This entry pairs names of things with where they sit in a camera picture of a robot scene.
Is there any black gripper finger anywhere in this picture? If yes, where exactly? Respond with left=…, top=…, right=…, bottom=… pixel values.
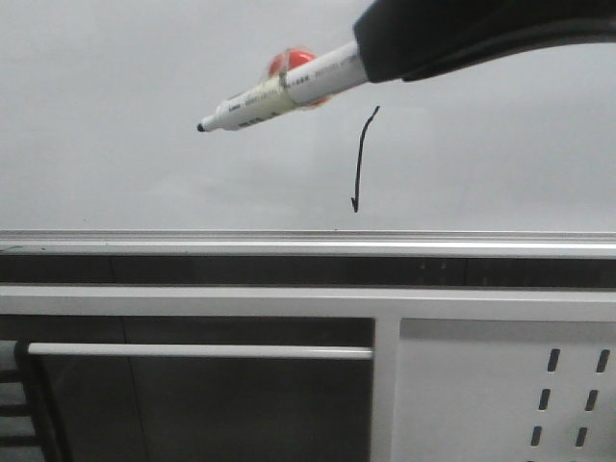
left=401, top=21, right=615, bottom=82
left=353, top=1, right=615, bottom=83

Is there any white whiteboard with aluminium frame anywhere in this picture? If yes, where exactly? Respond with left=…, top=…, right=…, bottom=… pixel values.
left=1, top=1, right=615, bottom=256

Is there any white perforated pegboard panel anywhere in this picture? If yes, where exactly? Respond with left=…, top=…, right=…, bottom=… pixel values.
left=393, top=320, right=615, bottom=461

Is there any white horizontal rod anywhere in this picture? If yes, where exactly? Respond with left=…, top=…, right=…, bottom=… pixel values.
left=27, top=343, right=373, bottom=360

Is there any white marker with black tip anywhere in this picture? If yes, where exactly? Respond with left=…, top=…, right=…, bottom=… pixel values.
left=197, top=40, right=368, bottom=133

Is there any white metal stand frame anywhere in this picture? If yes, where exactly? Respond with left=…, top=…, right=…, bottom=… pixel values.
left=1, top=286, right=615, bottom=461

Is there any red round magnet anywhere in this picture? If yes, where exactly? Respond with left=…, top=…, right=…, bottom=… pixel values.
left=262, top=46, right=317, bottom=90

